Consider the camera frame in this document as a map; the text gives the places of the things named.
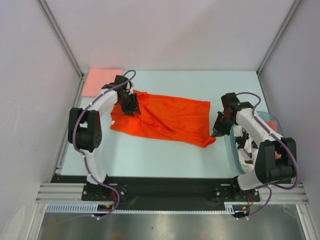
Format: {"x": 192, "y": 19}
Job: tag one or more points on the aluminium frame post right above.
{"x": 292, "y": 11}

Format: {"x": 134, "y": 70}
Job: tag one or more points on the orange polo t-shirt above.
{"x": 167, "y": 118}

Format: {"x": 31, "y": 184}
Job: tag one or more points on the teal plastic laundry bin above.
{"x": 265, "y": 116}

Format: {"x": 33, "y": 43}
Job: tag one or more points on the blue slotted cable duct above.
{"x": 80, "y": 208}
{"x": 245, "y": 207}

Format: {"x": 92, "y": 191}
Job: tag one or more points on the aluminium frame post left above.
{"x": 49, "y": 16}

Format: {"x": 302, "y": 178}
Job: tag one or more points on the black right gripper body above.
{"x": 220, "y": 112}

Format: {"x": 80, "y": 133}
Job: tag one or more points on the aluminium frame post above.
{"x": 292, "y": 11}
{"x": 49, "y": 16}

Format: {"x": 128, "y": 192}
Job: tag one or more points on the pink garment in bin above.
{"x": 274, "y": 126}

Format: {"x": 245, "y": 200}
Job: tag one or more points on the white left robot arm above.
{"x": 84, "y": 124}

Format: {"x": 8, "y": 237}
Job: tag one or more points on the aluminium front rail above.
{"x": 72, "y": 193}

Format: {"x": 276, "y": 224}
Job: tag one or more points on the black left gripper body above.
{"x": 121, "y": 101}

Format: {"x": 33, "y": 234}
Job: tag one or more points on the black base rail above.
{"x": 163, "y": 193}

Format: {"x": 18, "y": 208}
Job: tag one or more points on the blue slotted cable duct right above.
{"x": 245, "y": 207}

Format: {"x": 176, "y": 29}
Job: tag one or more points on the blue slotted cable duct left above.
{"x": 80, "y": 208}

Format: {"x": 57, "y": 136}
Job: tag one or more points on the folded pink t-shirt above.
{"x": 96, "y": 79}

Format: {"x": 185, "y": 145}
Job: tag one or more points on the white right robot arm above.
{"x": 275, "y": 163}

